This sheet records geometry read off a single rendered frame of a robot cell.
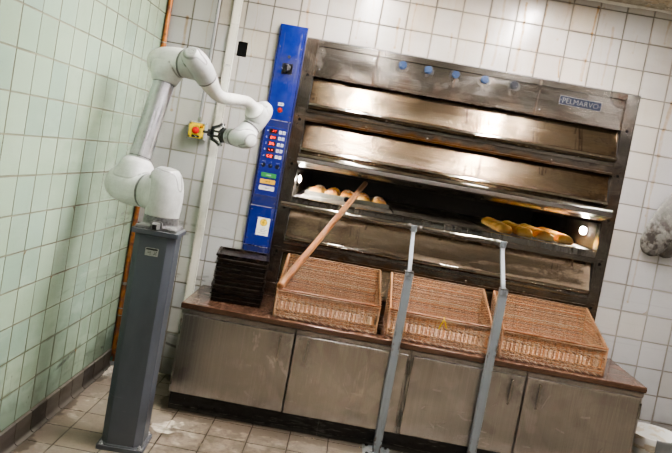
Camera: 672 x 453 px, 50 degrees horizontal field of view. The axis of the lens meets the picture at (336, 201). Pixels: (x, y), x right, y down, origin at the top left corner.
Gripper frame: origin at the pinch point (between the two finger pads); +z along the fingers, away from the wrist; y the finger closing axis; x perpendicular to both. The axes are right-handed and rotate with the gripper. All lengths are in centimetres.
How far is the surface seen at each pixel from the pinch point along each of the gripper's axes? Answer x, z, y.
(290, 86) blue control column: 39, -16, -34
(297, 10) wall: 39, -11, -78
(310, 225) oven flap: 60, -31, 43
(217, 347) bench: -3, -46, 108
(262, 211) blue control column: 37, -13, 40
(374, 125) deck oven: 78, -50, -21
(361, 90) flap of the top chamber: 72, -41, -40
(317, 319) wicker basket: 35, -77, 86
